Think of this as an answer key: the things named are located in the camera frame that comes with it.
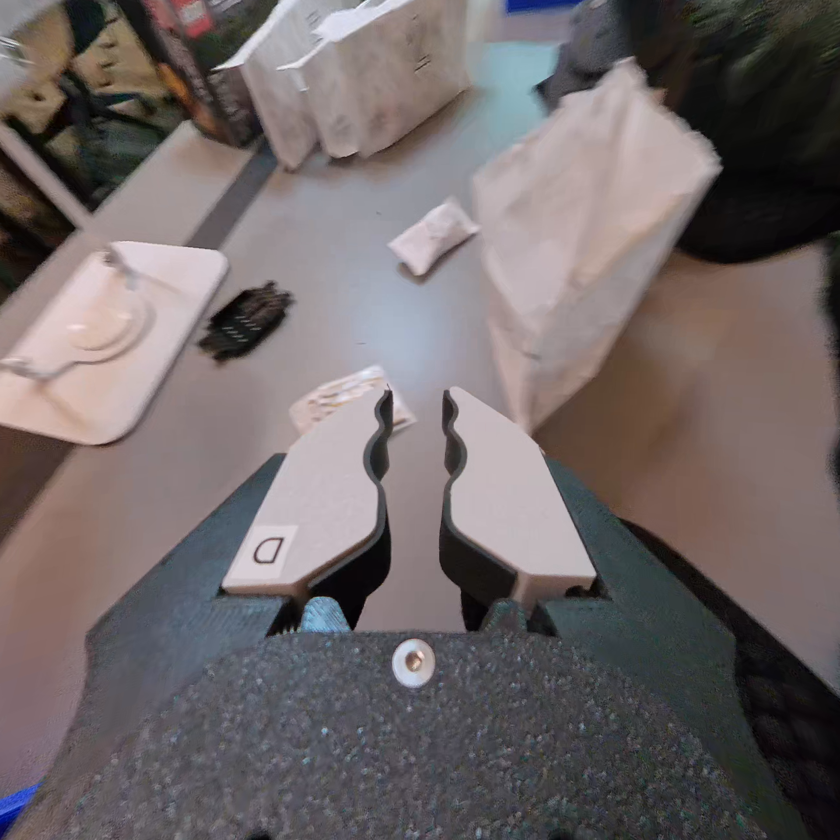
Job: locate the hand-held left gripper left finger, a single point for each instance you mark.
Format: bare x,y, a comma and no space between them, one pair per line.
321,505

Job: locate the blue plastic bin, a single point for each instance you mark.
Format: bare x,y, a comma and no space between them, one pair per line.
538,5
19,800

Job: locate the black toy chassis plate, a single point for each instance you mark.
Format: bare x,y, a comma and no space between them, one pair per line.
246,321

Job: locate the person's green sweater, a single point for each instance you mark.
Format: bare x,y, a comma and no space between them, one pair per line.
830,328

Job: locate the black toy set box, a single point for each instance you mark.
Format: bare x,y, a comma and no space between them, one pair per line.
197,65

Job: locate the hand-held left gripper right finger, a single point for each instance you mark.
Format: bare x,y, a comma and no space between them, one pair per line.
512,512

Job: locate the small white paper bag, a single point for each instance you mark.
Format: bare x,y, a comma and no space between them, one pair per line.
433,236

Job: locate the person's right forearm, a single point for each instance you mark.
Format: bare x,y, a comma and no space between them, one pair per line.
754,98

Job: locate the grey desk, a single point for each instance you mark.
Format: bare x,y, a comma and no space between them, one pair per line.
361,308

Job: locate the sticker sheet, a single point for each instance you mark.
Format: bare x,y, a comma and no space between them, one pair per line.
341,400

